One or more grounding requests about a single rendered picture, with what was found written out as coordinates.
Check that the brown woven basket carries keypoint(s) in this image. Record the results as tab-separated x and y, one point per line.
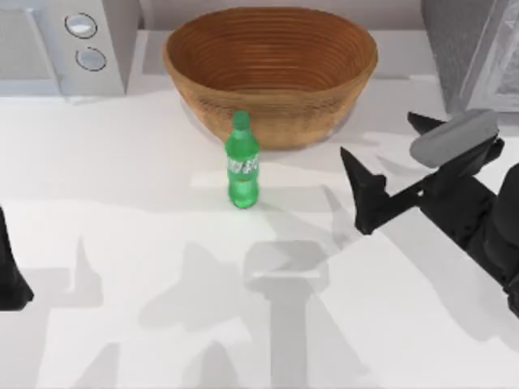
271	101

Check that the pale grey rounded box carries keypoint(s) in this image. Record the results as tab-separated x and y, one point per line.
454	135

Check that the small white microwave knob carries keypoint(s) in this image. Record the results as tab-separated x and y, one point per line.
91	58

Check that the pale microwave oven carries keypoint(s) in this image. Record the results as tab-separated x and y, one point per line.
32	52

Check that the large white microwave knob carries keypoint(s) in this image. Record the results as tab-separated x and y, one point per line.
80	24

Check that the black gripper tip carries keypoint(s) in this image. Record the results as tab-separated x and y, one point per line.
10	275

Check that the green bottle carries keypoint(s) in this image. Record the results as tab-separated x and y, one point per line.
242	178

